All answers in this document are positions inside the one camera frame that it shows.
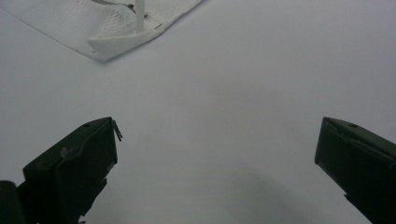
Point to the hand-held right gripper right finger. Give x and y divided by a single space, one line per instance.
358 161

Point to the white mesh fabric bag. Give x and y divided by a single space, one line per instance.
77 25

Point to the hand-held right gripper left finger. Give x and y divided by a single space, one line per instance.
77 168

